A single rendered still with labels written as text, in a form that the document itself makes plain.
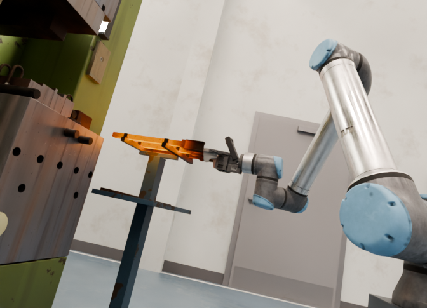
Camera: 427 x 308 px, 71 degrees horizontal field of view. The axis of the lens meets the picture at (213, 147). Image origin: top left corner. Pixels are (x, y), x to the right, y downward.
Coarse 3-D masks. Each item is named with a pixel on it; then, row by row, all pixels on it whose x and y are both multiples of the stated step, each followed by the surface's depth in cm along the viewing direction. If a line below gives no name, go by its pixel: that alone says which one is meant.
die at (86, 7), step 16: (16, 0) 101; (32, 0) 99; (48, 0) 97; (64, 0) 95; (80, 0) 100; (64, 16) 104; (80, 16) 102; (96, 16) 109; (80, 32) 112; (96, 32) 111
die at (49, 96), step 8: (0, 80) 88; (16, 80) 87; (24, 80) 87; (40, 88) 90; (48, 88) 93; (56, 88) 96; (40, 96) 90; (48, 96) 94; (56, 96) 97; (64, 96) 100; (48, 104) 94; (56, 104) 97; (64, 104) 101; (72, 104) 105; (64, 112) 101
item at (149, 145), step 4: (144, 144) 146; (148, 144) 146; (152, 144) 145; (156, 144) 144; (160, 144) 143; (148, 148) 148; (152, 148) 145; (156, 148) 143; (160, 148) 143; (164, 148) 142; (180, 148) 139; (184, 152) 139; (188, 152) 137; (192, 152) 135; (196, 152) 137; (200, 152) 136
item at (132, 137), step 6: (114, 132) 138; (120, 138) 140; (132, 138) 134; (138, 138) 133; (144, 138) 132; (150, 138) 132; (156, 138) 131; (162, 138) 130; (174, 144) 127; (180, 144) 127; (186, 144) 127; (192, 144) 126; (198, 144) 125; (204, 144) 125; (186, 150) 127; (192, 150) 125; (198, 150) 124
